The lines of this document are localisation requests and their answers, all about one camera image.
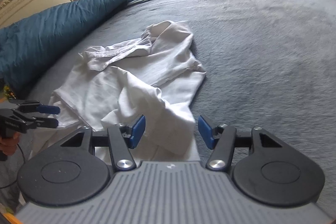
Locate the black cable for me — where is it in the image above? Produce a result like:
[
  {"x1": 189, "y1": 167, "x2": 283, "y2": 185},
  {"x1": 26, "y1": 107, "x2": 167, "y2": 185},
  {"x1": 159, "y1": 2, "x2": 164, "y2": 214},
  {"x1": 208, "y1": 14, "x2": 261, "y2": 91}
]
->
[{"x1": 0, "y1": 144, "x2": 27, "y2": 189}]

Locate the teal duvet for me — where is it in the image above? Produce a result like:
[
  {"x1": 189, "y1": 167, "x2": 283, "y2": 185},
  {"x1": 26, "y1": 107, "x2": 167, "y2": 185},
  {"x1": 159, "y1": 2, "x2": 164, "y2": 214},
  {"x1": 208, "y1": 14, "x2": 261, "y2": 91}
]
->
[{"x1": 0, "y1": 0, "x2": 136, "y2": 94}]

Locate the person's left hand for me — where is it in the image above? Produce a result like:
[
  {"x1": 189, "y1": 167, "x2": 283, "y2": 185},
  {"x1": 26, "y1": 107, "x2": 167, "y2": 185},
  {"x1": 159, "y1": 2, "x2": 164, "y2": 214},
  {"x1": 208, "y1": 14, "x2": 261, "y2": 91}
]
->
[{"x1": 0, "y1": 133, "x2": 20, "y2": 157}]

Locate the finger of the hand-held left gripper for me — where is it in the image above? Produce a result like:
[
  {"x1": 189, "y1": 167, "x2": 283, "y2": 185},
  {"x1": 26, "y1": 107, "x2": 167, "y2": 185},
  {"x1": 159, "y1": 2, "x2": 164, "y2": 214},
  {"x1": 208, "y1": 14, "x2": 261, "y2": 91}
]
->
[
  {"x1": 10, "y1": 100, "x2": 61, "y2": 115},
  {"x1": 13, "y1": 113, "x2": 59, "y2": 130}
]

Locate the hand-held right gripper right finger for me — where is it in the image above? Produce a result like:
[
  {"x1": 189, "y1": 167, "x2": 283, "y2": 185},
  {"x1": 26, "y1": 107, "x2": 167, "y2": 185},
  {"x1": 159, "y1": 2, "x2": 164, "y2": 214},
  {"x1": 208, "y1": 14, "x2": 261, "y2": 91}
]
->
[{"x1": 198, "y1": 114, "x2": 282, "y2": 171}]

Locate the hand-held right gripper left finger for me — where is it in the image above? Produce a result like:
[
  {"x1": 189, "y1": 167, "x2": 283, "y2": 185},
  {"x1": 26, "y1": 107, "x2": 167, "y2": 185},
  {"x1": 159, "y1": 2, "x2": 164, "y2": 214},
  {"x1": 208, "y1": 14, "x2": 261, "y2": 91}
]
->
[{"x1": 60, "y1": 114, "x2": 146, "y2": 171}]

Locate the yellow patterned dark cloth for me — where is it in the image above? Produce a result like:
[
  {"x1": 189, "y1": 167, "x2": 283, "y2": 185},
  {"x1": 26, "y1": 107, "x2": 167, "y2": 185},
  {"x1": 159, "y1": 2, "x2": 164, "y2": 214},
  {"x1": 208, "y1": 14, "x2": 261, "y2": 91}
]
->
[{"x1": 2, "y1": 84, "x2": 17, "y2": 99}]

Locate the white shirt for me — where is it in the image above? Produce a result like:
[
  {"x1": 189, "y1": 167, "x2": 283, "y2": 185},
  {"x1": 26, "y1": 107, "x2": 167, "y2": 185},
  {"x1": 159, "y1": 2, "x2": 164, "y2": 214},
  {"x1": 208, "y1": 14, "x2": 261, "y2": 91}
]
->
[{"x1": 31, "y1": 21, "x2": 206, "y2": 161}]

